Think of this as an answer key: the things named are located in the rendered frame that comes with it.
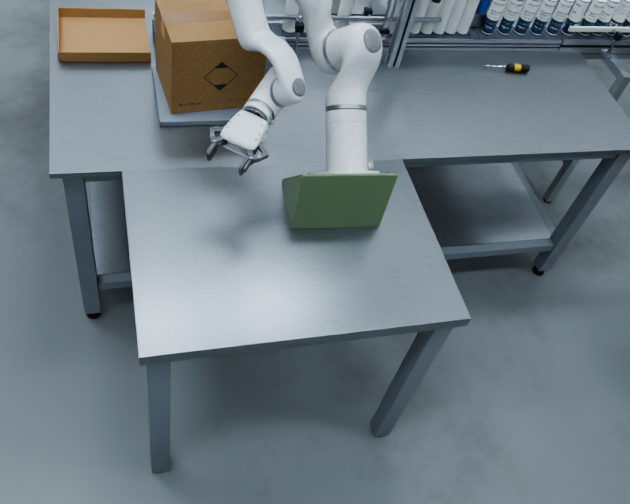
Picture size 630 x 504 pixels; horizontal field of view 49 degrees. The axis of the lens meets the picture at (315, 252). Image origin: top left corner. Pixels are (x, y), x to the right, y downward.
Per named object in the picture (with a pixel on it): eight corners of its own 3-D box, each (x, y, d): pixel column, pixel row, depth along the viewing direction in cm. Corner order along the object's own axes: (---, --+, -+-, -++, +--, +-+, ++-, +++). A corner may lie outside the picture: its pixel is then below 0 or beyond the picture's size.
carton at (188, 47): (240, 61, 242) (247, -8, 222) (260, 105, 229) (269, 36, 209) (155, 68, 232) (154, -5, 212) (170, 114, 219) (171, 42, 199)
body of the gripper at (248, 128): (273, 132, 182) (253, 163, 178) (239, 117, 184) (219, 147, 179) (274, 115, 176) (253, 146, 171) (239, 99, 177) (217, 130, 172)
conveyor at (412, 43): (547, 35, 293) (552, 25, 289) (558, 51, 286) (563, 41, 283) (152, 30, 248) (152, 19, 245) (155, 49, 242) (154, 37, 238)
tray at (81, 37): (145, 18, 252) (144, 8, 249) (151, 62, 237) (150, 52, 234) (58, 17, 244) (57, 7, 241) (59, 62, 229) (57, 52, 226)
